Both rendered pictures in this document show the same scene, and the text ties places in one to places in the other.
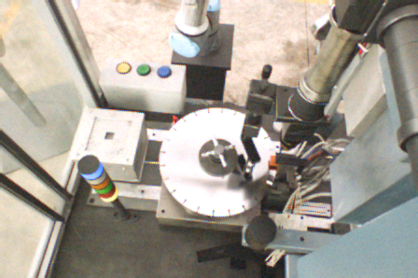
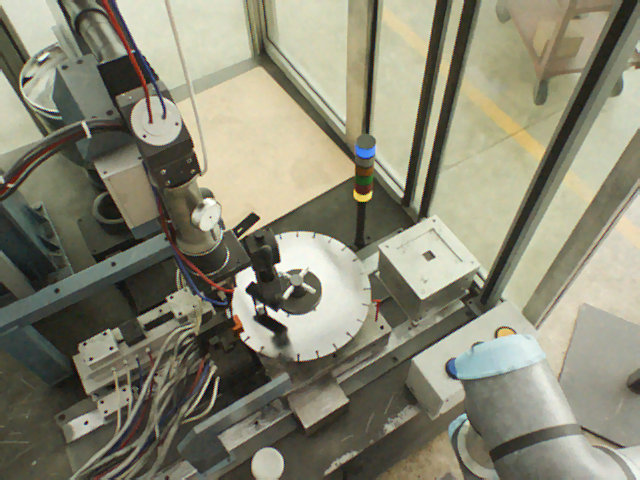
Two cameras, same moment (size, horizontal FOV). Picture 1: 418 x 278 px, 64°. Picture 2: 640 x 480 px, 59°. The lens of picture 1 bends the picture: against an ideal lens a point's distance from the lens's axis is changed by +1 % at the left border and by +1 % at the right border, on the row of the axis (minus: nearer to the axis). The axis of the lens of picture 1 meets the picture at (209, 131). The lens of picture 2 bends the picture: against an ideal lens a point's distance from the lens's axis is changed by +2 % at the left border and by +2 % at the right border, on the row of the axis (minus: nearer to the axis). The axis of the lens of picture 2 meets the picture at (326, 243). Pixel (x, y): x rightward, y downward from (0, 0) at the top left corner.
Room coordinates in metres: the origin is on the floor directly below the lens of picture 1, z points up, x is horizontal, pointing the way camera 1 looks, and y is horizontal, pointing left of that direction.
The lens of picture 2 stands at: (0.93, -0.29, 2.06)
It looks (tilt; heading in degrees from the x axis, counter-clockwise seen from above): 57 degrees down; 148
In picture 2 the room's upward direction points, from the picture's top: 2 degrees counter-clockwise
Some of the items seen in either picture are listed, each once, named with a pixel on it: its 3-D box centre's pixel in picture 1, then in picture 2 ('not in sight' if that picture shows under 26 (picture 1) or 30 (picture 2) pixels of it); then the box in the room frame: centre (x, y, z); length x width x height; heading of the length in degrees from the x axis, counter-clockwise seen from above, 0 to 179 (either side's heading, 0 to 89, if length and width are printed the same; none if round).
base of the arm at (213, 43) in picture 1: (203, 34); not in sight; (1.01, 0.05, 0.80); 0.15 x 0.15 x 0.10
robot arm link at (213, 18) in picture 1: (203, 12); not in sight; (1.00, 0.05, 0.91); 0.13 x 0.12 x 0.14; 160
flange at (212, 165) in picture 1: (218, 155); (297, 288); (0.39, -0.03, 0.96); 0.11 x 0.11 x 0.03
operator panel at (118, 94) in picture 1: (146, 87); (470, 359); (0.70, 0.24, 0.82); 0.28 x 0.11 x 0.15; 88
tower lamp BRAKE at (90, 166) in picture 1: (90, 167); (365, 146); (0.25, 0.24, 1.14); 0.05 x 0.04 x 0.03; 178
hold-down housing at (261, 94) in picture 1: (257, 109); (264, 263); (0.41, -0.10, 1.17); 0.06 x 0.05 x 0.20; 79
